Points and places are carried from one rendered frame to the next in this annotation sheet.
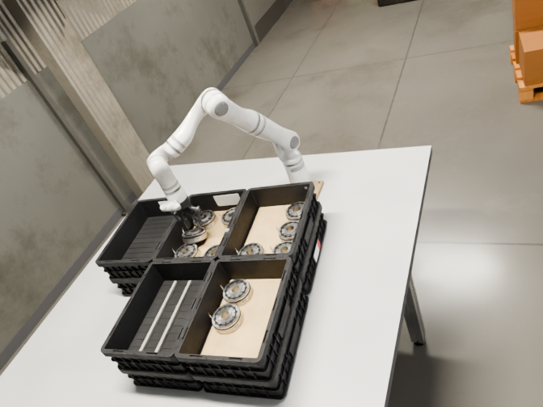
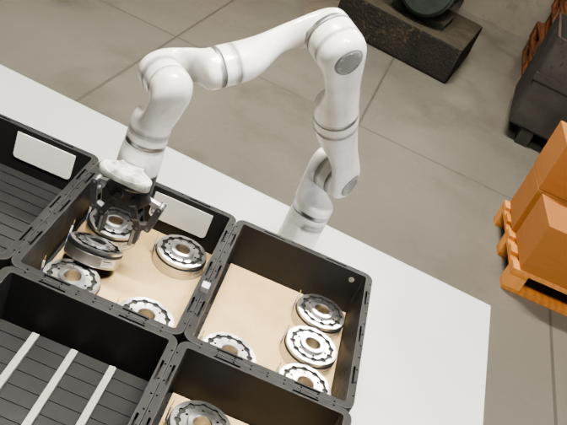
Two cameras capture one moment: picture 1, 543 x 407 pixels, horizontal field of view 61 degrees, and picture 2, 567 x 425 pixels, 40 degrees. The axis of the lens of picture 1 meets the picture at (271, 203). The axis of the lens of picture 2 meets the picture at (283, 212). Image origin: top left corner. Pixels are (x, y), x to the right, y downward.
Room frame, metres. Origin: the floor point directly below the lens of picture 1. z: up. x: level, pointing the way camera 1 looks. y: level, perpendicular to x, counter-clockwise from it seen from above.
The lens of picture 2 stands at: (0.47, 0.72, 1.78)
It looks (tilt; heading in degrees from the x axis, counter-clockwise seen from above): 30 degrees down; 328
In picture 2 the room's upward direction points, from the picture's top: 25 degrees clockwise
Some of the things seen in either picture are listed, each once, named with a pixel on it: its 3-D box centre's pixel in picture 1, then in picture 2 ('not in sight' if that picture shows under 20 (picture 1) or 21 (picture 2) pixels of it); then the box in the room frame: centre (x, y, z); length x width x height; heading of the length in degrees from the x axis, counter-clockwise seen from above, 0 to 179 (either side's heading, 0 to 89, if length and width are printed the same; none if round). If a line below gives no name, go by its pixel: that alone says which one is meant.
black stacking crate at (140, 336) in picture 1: (168, 313); (28, 413); (1.21, 0.50, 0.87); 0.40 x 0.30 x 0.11; 150
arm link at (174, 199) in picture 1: (172, 195); (137, 155); (1.56, 0.34, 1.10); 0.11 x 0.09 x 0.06; 147
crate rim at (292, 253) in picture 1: (268, 220); (287, 307); (1.40, 0.04, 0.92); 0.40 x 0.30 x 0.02; 150
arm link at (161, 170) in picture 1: (163, 174); (160, 104); (1.57, 0.33, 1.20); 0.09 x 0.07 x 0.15; 11
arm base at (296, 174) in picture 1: (297, 174); (296, 238); (1.77, -0.17, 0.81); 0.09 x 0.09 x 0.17; 59
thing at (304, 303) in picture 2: (297, 210); (321, 312); (1.46, -0.08, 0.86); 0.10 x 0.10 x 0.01
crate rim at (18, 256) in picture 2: (202, 224); (135, 242); (1.56, 0.30, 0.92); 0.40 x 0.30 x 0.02; 150
